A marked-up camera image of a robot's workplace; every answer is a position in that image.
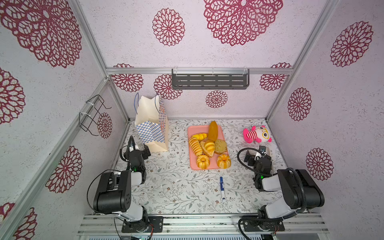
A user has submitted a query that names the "long brown bread loaf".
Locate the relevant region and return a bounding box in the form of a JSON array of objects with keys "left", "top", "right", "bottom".
[{"left": 208, "top": 121, "right": 219, "bottom": 142}]

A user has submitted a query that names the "black wire rack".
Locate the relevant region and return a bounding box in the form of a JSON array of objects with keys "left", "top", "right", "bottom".
[{"left": 78, "top": 95, "right": 113, "bottom": 139}]

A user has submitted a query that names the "pink plush toy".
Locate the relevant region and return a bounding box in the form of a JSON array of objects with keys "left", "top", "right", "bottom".
[{"left": 243, "top": 126, "right": 272, "bottom": 144}]

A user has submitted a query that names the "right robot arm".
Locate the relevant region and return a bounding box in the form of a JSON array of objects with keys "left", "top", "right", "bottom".
[{"left": 237, "top": 148, "right": 325, "bottom": 240}]

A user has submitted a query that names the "checkered paper bag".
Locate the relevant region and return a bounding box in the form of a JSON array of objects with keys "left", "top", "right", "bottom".
[{"left": 134, "top": 94, "right": 169, "bottom": 153}]

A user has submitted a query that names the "bundt bread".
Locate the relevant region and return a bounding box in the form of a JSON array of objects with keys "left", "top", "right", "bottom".
[
  {"left": 196, "top": 155, "right": 210, "bottom": 169},
  {"left": 217, "top": 154, "right": 232, "bottom": 169}
]

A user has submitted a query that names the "blue marker pen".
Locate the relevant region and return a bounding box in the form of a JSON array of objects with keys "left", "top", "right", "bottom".
[{"left": 220, "top": 177, "right": 226, "bottom": 200}]

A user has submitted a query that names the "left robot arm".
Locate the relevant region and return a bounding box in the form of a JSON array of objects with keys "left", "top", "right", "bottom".
[{"left": 87, "top": 136, "right": 164, "bottom": 240}]

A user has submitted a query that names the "grey wall shelf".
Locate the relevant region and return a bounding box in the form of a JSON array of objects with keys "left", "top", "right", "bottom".
[{"left": 171, "top": 69, "right": 250, "bottom": 90}]

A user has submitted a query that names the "yellow twisted bread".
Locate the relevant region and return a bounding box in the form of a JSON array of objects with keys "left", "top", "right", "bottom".
[{"left": 193, "top": 133, "right": 208, "bottom": 142}]

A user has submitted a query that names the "ridged spiral bread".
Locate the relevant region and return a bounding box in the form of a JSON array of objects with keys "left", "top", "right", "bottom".
[{"left": 189, "top": 137, "right": 203, "bottom": 156}]

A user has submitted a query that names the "pink tray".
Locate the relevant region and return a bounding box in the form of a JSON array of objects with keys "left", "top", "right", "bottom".
[{"left": 188, "top": 123, "right": 231, "bottom": 171}]

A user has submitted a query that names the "toast slice bread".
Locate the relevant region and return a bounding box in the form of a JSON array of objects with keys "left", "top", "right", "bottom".
[{"left": 215, "top": 139, "right": 227, "bottom": 155}]

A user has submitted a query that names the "metal base rail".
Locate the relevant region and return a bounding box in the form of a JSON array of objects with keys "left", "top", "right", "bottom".
[{"left": 76, "top": 213, "right": 329, "bottom": 237}]

